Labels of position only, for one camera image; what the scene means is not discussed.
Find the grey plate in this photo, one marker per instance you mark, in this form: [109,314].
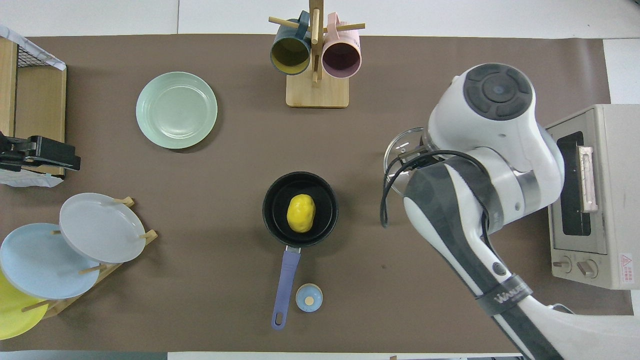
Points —
[100,227]

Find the light green plate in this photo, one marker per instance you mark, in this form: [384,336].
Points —
[176,110]

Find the wooden mug tree stand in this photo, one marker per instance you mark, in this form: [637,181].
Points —
[317,92]

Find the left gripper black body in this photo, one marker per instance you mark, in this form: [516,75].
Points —
[47,150]

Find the pink ribbed mug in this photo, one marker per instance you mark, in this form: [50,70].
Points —
[341,59]

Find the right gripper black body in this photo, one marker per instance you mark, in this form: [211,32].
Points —
[422,155]

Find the white plastic sheet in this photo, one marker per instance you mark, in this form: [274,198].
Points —
[30,179]

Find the dark teal mug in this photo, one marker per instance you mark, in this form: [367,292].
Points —
[290,54]

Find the cream toaster oven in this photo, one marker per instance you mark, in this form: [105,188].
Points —
[617,225]

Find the yellow potato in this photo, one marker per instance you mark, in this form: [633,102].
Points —
[301,214]

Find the brown paper table mat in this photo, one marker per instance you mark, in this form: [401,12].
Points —
[200,300]

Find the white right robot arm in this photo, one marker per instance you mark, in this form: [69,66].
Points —
[500,130]

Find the light blue plate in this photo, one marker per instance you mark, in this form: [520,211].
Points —
[40,265]

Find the yellow plate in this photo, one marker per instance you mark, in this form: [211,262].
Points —
[15,315]

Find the wooden plate rack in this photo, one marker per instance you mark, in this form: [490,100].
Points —
[65,304]

